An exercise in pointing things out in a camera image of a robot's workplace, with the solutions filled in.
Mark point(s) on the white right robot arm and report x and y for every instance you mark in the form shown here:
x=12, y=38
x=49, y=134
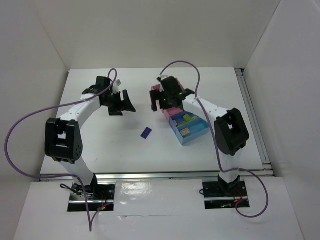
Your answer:
x=228, y=128

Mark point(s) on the blue two-compartment tray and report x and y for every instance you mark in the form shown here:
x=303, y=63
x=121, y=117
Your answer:
x=198, y=127

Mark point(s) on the dark blue lego brick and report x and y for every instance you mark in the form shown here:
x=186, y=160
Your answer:
x=146, y=133

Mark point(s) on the beige lego brick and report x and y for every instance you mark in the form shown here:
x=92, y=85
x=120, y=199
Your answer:
x=185, y=132

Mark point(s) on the lime green lego brick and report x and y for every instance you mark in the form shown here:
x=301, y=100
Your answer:
x=179, y=123
x=187, y=118

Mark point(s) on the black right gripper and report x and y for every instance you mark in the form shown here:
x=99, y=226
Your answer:
x=161, y=97

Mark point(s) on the aluminium front rail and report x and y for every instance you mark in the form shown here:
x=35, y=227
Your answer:
x=157, y=175

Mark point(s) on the aluminium side rail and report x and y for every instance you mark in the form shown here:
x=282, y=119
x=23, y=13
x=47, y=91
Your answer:
x=264, y=157

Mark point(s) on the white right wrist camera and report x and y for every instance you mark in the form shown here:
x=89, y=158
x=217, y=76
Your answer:
x=160, y=78

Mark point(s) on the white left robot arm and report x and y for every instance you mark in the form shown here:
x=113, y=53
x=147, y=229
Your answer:
x=63, y=140

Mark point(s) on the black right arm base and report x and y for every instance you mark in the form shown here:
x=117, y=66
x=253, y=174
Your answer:
x=220, y=190

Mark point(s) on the pink two-compartment tray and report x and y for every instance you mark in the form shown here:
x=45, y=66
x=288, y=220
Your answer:
x=171, y=111

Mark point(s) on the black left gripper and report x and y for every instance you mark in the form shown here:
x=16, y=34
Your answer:
x=117, y=102

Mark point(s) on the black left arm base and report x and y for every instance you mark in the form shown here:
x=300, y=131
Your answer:
x=104, y=193

